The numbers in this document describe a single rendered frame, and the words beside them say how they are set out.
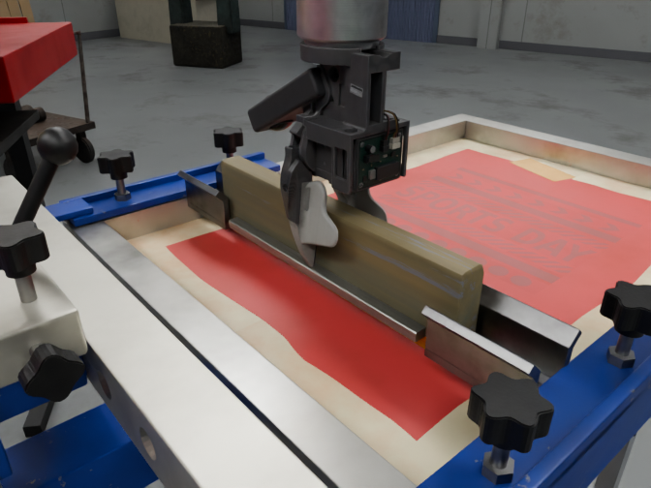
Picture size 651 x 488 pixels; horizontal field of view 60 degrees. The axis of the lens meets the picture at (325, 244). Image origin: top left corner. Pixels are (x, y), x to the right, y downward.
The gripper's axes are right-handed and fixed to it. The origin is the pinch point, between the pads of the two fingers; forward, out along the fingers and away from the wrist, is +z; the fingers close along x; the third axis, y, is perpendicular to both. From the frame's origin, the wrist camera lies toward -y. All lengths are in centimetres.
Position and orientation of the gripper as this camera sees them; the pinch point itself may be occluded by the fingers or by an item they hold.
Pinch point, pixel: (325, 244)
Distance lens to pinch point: 58.0
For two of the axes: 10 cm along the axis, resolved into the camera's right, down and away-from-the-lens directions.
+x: 7.6, -3.0, 5.8
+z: 0.0, 8.9, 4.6
